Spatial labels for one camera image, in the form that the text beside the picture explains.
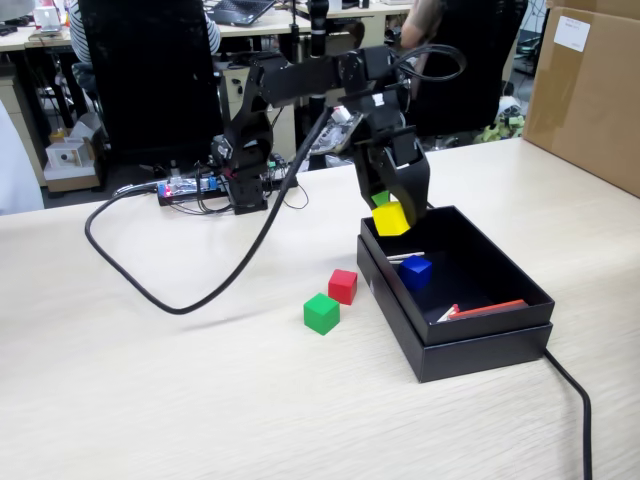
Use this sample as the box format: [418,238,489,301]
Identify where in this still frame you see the long orange stick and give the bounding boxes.
[448,298,530,320]

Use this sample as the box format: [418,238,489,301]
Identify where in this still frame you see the person in white shirt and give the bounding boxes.
[0,97,47,217]

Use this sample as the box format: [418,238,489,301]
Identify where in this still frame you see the black laptop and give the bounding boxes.
[207,0,279,26]

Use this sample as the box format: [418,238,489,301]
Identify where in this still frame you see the black cardboard box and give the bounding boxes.
[359,203,557,346]

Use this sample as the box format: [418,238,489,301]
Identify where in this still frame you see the thick black camera cable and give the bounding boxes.
[83,107,334,316]

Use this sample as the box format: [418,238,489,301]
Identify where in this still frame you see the small open carton white insert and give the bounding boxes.
[42,137,101,194]

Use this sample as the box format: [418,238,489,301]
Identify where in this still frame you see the person in beige shirt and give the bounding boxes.
[399,0,447,50]

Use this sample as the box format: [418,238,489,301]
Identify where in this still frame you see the beige office desk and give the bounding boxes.
[214,7,314,39]
[0,22,81,54]
[294,0,416,24]

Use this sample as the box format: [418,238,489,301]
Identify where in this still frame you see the controller circuit board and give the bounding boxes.
[156,173,222,200]

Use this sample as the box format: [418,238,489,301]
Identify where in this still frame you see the person in striped shirt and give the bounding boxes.
[67,0,222,66]

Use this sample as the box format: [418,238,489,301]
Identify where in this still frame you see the blue wooden cube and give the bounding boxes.
[398,255,433,291]

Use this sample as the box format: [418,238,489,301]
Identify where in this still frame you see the black pole white bands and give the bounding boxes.
[305,0,334,157]

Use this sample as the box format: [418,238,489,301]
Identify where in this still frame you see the red wooden cube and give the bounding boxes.
[327,268,359,306]

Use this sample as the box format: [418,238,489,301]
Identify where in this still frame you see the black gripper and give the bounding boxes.
[342,88,432,226]

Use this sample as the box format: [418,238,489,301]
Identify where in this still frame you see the tall black office chair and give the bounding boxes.
[77,0,224,166]

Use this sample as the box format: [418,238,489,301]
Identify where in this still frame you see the yellow wooden cube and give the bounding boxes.
[371,200,412,238]

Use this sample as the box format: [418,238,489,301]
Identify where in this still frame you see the large brown cardboard box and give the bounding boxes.
[521,0,640,199]

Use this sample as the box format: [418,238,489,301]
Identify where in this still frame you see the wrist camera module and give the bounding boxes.
[308,105,365,155]

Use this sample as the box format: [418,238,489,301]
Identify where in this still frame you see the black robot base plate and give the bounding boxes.
[157,177,301,216]

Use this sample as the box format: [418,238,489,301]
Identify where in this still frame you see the thick black power cable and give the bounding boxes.
[424,199,595,480]

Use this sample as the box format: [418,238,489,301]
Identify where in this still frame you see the green wooden cube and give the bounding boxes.
[302,292,342,337]

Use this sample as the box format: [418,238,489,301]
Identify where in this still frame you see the black open box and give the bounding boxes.
[355,234,555,385]

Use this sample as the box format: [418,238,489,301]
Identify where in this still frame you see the green yellow toy pile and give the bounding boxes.
[472,97,526,146]

